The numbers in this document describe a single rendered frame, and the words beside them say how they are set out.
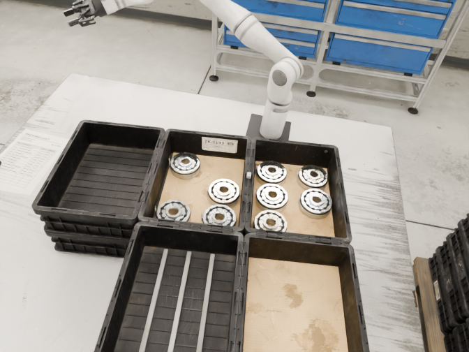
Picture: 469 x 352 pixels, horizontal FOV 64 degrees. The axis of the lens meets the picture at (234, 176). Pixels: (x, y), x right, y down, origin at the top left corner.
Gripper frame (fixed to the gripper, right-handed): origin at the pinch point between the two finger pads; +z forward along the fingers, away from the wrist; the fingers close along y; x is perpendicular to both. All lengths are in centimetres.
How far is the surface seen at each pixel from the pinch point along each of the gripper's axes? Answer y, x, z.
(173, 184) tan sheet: -79, -12, -13
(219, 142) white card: -71, -12, -33
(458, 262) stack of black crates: -139, -72, -110
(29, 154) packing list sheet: -36, -22, 36
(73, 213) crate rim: -85, 8, 14
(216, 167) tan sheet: -77, -17, -29
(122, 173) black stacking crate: -68, -11, 2
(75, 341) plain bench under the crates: -115, -6, 27
